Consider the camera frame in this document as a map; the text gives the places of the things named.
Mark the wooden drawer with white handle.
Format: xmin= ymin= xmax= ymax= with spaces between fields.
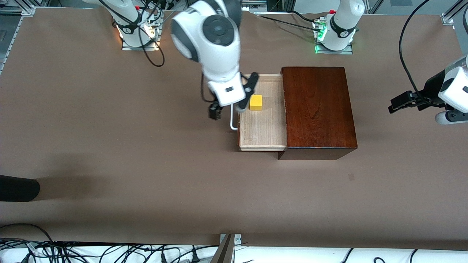
xmin=230 ymin=73 xmax=288 ymax=152

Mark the brown paper table cover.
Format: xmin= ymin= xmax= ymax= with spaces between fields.
xmin=0 ymin=7 xmax=468 ymax=251

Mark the dark brown wooden cabinet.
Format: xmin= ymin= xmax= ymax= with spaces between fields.
xmin=278 ymin=66 xmax=358 ymax=160

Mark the silver device box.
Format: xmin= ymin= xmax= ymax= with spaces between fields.
xmin=239 ymin=0 xmax=267 ymax=11

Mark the black cylinder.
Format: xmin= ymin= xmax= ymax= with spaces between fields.
xmin=0 ymin=175 xmax=40 ymax=202

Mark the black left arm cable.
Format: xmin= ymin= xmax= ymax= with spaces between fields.
xmin=399 ymin=0 xmax=446 ymax=108

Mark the aluminium frame rail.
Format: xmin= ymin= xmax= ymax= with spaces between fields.
xmin=441 ymin=0 xmax=468 ymax=25
xmin=0 ymin=7 xmax=36 ymax=75

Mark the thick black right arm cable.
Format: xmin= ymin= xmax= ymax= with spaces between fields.
xmin=96 ymin=0 xmax=216 ymax=105

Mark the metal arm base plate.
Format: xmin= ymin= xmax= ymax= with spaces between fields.
xmin=122 ymin=11 xmax=162 ymax=51
xmin=314 ymin=20 xmax=354 ymax=55

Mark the long black base cable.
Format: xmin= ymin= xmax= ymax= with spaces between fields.
xmin=256 ymin=14 xmax=320 ymax=31

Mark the short black base cable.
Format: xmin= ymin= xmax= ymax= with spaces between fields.
xmin=289 ymin=10 xmax=319 ymax=22

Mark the aluminium profile post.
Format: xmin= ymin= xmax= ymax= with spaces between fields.
xmin=210 ymin=234 xmax=242 ymax=263

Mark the black arched floor cable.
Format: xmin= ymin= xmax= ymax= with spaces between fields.
xmin=0 ymin=223 xmax=55 ymax=243

